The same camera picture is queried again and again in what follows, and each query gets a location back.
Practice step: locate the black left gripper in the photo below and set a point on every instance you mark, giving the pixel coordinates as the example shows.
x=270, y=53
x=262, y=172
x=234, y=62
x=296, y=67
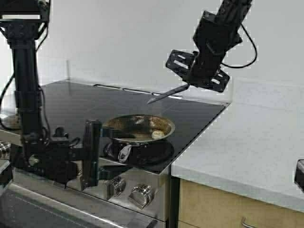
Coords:
x=53, y=159

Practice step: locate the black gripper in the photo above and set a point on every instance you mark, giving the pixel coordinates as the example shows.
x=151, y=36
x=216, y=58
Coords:
x=203, y=69

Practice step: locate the black spatula orange accent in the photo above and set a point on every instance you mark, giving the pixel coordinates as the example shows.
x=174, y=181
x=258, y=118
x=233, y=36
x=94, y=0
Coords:
x=169, y=93

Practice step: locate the steel frying pan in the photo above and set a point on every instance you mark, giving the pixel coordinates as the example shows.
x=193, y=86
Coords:
x=142, y=133

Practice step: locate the raw grey shrimp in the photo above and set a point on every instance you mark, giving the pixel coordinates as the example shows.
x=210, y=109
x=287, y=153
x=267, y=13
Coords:
x=157, y=134

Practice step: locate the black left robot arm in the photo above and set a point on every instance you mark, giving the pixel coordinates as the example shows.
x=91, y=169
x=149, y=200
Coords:
x=22, y=22

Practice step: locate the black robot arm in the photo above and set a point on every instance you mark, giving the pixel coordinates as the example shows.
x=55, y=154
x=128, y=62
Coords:
x=230, y=12

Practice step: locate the middle steel stove knob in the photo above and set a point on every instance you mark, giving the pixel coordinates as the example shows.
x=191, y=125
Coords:
x=115, y=187

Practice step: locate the steel stove knob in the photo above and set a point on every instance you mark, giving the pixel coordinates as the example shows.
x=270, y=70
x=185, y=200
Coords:
x=115, y=187
x=141, y=195

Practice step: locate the stainless steel electric range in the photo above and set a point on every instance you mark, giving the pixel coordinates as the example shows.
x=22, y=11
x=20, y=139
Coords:
x=70, y=104

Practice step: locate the right steel stove knob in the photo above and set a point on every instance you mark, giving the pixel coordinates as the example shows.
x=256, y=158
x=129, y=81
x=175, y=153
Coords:
x=141, y=195

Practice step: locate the far left steel knob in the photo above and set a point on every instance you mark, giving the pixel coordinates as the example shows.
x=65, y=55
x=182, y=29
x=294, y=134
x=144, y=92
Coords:
x=4, y=149

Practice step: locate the black object at left edge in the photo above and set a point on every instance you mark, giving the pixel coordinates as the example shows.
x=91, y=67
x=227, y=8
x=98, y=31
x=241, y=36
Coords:
x=6, y=175

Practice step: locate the wooden base cabinet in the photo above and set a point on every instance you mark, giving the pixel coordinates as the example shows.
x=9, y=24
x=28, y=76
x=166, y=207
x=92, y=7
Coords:
x=206, y=207

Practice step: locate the black appliance at right edge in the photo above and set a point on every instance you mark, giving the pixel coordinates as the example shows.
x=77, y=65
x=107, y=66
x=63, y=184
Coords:
x=299, y=174

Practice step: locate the steel drawer handle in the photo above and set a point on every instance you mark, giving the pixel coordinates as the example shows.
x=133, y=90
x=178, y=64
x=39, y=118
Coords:
x=247, y=223

